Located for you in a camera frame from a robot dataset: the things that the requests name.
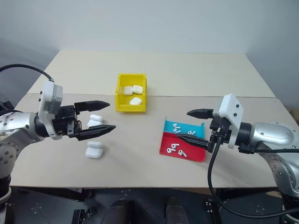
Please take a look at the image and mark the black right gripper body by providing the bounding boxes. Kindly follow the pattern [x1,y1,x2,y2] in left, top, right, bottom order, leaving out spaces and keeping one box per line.
[206,117,232,154]

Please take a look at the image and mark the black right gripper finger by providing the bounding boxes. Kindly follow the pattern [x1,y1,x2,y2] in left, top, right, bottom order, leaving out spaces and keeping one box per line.
[176,133,210,150]
[186,108,214,120]

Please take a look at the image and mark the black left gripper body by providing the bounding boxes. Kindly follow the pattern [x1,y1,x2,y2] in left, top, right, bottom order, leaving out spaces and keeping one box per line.
[52,105,83,138]

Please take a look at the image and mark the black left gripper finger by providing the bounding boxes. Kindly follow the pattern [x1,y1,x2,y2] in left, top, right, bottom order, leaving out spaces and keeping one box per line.
[70,125,117,141]
[74,100,110,112]

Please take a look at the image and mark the white earbud case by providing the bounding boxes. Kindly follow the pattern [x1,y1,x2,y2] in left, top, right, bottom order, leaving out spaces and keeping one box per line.
[86,114,104,128]
[85,140,104,160]

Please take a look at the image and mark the yellow plastic bin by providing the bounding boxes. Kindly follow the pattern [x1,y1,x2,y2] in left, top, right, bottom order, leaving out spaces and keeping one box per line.
[114,73,148,113]

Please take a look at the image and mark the red plastic tray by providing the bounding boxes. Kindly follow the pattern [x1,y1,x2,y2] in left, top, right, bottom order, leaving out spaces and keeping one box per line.
[159,132,207,162]

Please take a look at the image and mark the blue plastic tray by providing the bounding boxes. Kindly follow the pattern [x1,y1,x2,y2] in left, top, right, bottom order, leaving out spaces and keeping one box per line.
[161,116,206,139]

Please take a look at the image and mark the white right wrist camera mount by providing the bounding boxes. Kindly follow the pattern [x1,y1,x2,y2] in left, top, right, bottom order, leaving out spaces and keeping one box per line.
[212,93,244,149]

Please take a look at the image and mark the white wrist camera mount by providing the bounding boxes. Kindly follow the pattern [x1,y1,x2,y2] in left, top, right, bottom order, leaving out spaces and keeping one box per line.
[212,93,244,149]
[37,80,64,140]

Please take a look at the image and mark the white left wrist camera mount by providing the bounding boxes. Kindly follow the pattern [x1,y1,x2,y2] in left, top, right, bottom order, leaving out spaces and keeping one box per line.
[37,80,64,140]

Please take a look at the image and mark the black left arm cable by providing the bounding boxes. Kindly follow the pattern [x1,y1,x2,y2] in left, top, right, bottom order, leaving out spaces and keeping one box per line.
[0,64,55,82]

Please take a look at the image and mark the black metal bracket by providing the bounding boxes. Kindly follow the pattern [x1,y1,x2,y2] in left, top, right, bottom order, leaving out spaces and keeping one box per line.
[72,206,97,224]
[205,197,221,224]

